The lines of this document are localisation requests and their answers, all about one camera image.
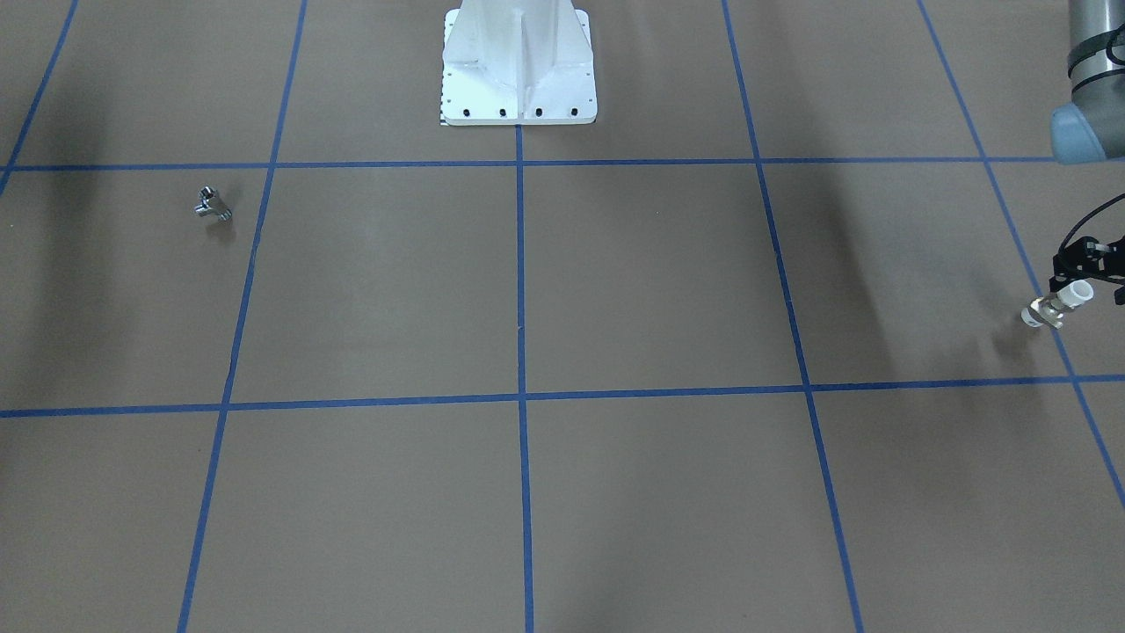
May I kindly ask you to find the metal pipe fitting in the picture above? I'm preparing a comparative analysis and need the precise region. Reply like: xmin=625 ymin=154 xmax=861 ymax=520
xmin=192 ymin=186 xmax=233 ymax=221

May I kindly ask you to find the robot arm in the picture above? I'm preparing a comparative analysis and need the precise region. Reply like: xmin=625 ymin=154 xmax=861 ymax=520
xmin=1051 ymin=1 xmax=1124 ymax=165

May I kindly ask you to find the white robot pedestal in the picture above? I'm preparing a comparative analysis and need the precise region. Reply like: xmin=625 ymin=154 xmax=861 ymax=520
xmin=439 ymin=1 xmax=599 ymax=126

